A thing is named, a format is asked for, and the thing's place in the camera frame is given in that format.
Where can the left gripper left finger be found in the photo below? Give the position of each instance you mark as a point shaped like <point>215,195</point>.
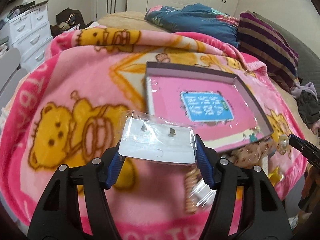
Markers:
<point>57,214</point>

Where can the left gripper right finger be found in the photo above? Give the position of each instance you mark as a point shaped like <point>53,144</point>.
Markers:
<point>246,205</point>

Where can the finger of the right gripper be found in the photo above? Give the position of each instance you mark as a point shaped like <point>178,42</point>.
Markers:
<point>308,150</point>

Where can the pearl hair accessory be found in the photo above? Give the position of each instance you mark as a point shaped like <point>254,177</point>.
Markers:
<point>283,147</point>

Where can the white small packet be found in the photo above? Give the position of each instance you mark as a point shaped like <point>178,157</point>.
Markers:
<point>202,195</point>

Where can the earring card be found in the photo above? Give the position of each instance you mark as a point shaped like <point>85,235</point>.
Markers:
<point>151,138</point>

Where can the spotted fabric scrunchie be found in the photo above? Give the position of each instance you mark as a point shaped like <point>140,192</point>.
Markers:
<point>252,154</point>

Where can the pile of dark clothes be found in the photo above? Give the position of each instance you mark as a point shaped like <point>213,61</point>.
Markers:
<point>308,104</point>

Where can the grey headboard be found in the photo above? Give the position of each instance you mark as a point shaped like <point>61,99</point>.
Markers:
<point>308,62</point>

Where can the shallow grey cardboard box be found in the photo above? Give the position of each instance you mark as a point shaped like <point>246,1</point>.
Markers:
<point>219,105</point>

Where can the pink bear fleece blanket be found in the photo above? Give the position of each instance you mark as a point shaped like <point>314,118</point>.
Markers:
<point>67,111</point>

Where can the purple striped blanket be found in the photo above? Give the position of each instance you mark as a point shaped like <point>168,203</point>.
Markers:
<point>261,40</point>

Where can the grey chair back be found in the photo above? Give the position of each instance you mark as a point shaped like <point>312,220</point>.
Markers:
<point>11,74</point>

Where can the blue floral quilt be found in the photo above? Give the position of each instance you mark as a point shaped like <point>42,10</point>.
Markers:
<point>196,18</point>

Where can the white drawer dresser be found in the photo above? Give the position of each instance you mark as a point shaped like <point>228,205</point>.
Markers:
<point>29,32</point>

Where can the black bag on floor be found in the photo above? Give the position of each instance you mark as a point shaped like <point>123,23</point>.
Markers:
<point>66,20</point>

